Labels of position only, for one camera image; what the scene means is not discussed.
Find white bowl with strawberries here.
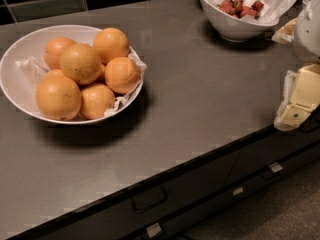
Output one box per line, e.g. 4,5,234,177
200,0,279,42

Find lower dark drawer front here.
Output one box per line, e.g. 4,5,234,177
119,141,320,240

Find white paper liner in bowl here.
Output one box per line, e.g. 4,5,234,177
8,50,147,124

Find large white bowl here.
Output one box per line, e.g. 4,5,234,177
0,25,147,125

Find dark drawer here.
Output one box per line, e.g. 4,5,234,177
8,114,320,240
119,141,320,240

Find small hidden middle orange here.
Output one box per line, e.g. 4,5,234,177
97,63,105,81

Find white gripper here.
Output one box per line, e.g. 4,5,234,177
272,0,320,131

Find upper dark drawer front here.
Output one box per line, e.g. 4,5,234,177
8,114,320,240

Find red strawberries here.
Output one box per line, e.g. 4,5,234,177
217,0,264,19

